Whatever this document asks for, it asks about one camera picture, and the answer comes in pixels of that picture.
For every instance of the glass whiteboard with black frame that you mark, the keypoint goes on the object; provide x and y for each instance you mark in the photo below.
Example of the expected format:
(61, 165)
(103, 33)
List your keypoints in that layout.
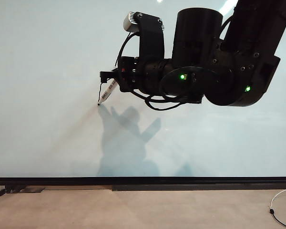
(38, 95)

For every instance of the dark metal floor bracket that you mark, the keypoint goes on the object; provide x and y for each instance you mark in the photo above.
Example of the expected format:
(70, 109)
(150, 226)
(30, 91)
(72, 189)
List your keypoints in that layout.
(31, 190)

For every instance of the white whiteboard marker pen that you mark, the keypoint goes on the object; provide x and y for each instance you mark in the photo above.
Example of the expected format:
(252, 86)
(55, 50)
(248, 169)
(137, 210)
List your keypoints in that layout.
(106, 94)

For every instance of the black whiteboard stand base bar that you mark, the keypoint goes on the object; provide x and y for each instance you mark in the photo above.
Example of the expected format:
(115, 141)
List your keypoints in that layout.
(181, 188)

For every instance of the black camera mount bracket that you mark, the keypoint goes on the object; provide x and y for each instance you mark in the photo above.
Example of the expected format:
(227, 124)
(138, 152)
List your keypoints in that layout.
(151, 40)

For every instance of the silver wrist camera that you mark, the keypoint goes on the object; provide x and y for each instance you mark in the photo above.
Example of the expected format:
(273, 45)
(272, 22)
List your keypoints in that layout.
(130, 21)

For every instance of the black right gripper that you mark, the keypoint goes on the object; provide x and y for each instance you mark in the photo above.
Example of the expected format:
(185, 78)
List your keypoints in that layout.
(131, 74)

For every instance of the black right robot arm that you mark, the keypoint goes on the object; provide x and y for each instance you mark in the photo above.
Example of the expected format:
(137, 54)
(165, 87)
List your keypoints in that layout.
(224, 71)

